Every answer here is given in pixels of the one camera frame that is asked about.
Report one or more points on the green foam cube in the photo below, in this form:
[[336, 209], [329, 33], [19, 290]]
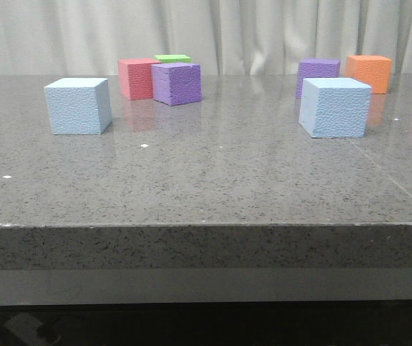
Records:
[[173, 58]]

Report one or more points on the purple foam cube right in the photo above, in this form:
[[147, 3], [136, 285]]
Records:
[[316, 68]]

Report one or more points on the white pleated curtain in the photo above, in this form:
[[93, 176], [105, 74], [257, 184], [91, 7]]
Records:
[[224, 37]]

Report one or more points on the light blue foam cube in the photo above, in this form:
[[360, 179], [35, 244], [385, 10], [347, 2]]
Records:
[[334, 107], [79, 106]]

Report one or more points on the purple foam cube left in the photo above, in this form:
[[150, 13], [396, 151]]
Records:
[[176, 83]]

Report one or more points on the orange foam cube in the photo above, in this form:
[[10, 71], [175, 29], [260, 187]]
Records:
[[372, 70]]

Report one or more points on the purple foam cube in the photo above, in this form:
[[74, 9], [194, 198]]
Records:
[[316, 68], [176, 83]]

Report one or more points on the red foam cube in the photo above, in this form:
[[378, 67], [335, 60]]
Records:
[[135, 77]]

